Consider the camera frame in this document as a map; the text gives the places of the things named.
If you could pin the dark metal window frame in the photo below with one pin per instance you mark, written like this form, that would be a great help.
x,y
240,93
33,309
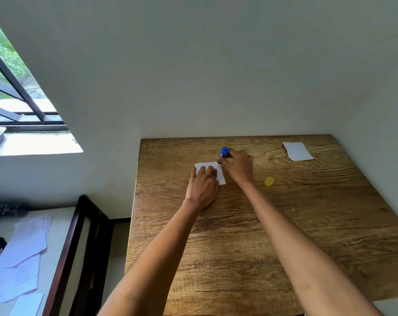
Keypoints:
x,y
17,95

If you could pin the person's right forearm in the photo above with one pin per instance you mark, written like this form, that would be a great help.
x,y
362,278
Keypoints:
x,y
301,253

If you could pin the blue glue stick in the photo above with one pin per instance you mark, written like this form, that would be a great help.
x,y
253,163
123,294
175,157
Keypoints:
x,y
223,154

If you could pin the person's right hand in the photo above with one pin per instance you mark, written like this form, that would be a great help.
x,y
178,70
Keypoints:
x,y
240,167

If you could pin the yellow glue stick cap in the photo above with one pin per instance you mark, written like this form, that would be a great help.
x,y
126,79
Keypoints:
x,y
269,181

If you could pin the person's right fingers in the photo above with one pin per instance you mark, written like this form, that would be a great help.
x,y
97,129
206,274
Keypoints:
x,y
226,160

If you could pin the person's left forearm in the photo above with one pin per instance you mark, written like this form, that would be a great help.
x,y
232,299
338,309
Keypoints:
x,y
153,259

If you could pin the person's left thumb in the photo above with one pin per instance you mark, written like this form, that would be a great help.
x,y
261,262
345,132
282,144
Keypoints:
x,y
193,176

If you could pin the white paper piece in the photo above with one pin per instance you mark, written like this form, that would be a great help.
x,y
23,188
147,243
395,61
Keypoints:
x,y
297,151
220,176

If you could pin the pile of white papers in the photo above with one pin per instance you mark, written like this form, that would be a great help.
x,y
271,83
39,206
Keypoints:
x,y
19,259

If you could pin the person's left hand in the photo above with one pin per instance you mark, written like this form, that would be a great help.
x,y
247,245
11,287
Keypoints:
x,y
203,190

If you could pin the dark wooden bed frame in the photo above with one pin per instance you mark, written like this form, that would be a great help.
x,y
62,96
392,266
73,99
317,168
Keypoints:
x,y
83,256

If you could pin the wooden table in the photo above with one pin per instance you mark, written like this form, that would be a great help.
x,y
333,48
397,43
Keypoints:
x,y
261,227

